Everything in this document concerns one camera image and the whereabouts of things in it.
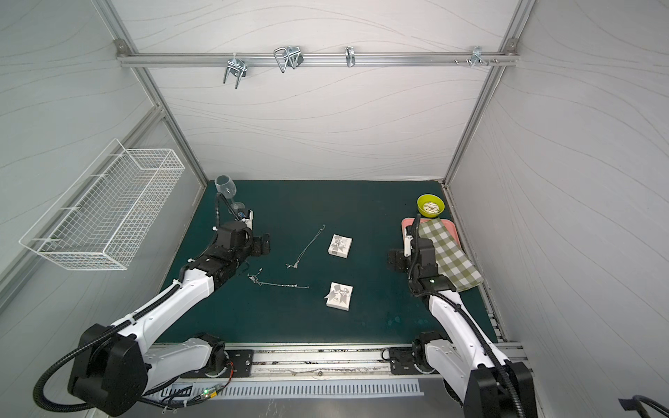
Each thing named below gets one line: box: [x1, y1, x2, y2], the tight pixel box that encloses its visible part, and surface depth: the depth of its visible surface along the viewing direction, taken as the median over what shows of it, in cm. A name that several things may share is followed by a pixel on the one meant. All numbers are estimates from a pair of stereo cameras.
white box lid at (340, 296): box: [324, 282, 354, 312], surface depth 85 cm
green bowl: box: [416, 193, 446, 218], surface depth 110 cm
